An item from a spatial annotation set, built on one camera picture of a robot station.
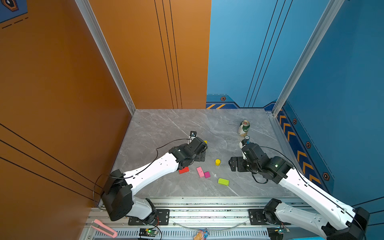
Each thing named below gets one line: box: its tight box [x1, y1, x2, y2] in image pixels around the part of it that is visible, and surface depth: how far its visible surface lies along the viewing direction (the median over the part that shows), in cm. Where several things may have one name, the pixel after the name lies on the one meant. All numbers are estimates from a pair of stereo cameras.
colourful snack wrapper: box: [193, 229, 208, 240], surface depth 68 cm
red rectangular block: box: [179, 166, 190, 174], surface depth 90 cm
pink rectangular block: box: [196, 166, 205, 178], surface depth 89 cm
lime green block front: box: [218, 178, 230, 186], surface depth 85 cm
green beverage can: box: [239, 120, 251, 132], surface depth 101 cm
